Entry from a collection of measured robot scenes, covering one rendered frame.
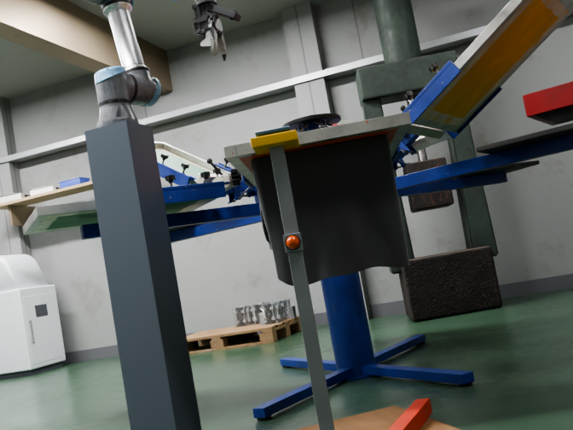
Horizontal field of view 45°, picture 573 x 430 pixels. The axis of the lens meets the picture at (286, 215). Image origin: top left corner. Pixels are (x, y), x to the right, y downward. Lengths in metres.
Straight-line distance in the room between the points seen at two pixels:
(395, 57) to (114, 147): 3.76
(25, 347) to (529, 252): 4.93
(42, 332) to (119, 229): 5.19
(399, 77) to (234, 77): 2.03
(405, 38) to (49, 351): 4.72
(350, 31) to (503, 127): 1.72
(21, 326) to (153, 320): 5.08
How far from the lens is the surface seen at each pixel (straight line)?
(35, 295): 7.61
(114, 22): 2.86
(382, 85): 5.83
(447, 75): 3.00
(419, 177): 3.30
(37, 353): 7.55
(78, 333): 8.02
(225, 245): 7.06
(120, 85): 2.63
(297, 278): 1.91
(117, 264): 2.51
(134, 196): 2.47
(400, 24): 6.00
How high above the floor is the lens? 0.57
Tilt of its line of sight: 5 degrees up
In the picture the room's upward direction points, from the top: 10 degrees counter-clockwise
